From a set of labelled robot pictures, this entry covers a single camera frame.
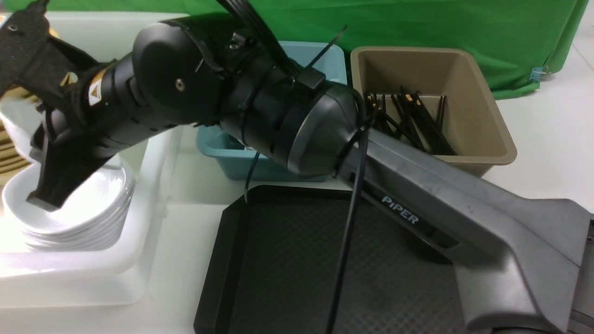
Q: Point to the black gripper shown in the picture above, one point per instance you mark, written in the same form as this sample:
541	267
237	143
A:
91	110

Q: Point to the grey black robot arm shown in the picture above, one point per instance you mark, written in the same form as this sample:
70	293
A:
523	266

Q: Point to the stack of yellow bowls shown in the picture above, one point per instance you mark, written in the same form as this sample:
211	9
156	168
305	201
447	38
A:
9	153

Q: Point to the stack of white dishes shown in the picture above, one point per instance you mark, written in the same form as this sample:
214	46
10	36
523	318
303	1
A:
91	219

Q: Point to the large white plastic tub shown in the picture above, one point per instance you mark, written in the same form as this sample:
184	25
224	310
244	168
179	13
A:
119	274

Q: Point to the teal plastic bin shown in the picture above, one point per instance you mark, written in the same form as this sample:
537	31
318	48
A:
232	156

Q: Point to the black serving tray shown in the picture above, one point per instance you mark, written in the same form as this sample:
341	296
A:
273	270

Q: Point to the pile of black chopsticks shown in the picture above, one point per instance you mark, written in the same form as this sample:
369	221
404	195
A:
406	116

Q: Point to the brown plastic bin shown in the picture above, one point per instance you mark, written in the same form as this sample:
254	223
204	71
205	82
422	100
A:
473	125

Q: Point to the blue binder clip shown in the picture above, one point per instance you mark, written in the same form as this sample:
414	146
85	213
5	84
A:
539	74

